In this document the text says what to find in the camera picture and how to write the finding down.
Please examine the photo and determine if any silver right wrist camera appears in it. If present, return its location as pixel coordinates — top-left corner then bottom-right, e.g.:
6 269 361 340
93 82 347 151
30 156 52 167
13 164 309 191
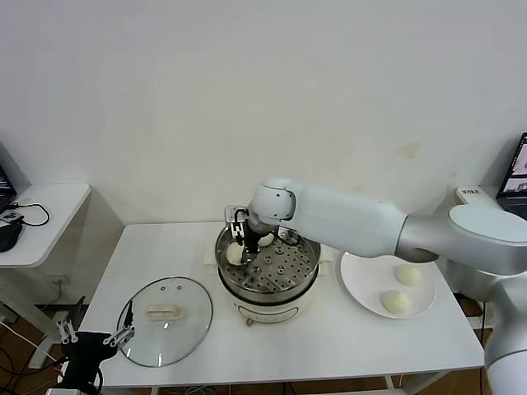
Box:
223 204 251 231

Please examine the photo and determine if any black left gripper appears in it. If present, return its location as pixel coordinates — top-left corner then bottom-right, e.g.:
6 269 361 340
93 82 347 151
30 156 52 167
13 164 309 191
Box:
56 295 137 386

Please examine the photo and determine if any white round plate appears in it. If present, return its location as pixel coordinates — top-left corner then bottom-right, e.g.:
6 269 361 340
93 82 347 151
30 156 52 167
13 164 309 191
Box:
339 250 437 320

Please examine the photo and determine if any white floor cable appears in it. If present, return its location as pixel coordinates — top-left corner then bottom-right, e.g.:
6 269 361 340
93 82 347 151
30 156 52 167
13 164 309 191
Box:
0 320 67 367

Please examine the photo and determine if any cream electric cooker pot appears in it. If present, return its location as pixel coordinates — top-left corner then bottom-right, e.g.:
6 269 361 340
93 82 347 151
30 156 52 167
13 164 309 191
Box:
200 258 331 329

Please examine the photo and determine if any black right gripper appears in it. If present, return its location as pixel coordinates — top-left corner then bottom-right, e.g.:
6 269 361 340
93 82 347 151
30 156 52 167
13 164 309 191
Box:
230 220 259 264

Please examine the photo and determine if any dark open laptop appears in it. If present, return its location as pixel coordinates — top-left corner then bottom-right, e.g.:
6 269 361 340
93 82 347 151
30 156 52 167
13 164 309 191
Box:
496 132 527 215

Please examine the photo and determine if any thin black looped cable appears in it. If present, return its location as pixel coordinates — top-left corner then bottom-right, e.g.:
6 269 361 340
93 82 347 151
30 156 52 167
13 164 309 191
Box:
7 201 51 228

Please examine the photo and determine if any black computer mouse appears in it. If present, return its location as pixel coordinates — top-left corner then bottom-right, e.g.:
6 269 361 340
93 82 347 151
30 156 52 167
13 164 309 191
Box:
0 221 24 254

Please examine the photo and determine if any glass lid with cream handle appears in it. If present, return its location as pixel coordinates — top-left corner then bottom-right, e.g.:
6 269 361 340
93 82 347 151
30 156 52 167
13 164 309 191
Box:
116 276 214 368

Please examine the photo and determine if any laptop with pink screen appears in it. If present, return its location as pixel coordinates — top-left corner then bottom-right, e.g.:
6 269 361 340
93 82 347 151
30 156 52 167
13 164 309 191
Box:
0 142 20 215

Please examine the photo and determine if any stainless steel steamer basket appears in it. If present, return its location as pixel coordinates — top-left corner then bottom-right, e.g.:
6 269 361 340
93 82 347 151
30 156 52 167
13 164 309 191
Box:
204 209 333 291

